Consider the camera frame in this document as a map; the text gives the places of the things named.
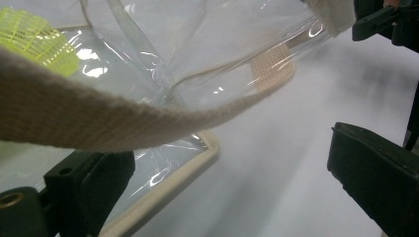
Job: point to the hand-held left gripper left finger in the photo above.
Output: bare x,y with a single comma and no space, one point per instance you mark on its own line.
89,187

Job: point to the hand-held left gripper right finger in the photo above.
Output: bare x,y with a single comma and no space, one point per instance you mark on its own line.
378,177

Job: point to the clear bag with beige trim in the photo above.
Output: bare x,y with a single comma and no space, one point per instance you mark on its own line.
99,112

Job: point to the white board sheet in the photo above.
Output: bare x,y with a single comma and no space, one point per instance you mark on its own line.
280,164

